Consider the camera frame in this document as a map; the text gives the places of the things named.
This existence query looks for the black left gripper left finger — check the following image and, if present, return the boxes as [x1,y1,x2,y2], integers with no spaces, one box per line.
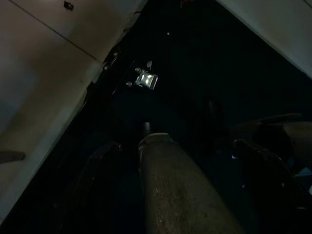
[56,141,123,234]

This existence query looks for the shiny metal bracket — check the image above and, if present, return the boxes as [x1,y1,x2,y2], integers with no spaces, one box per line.
[125,67,159,90]

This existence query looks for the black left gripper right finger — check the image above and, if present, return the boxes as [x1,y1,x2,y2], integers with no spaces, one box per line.
[233,138,312,234]

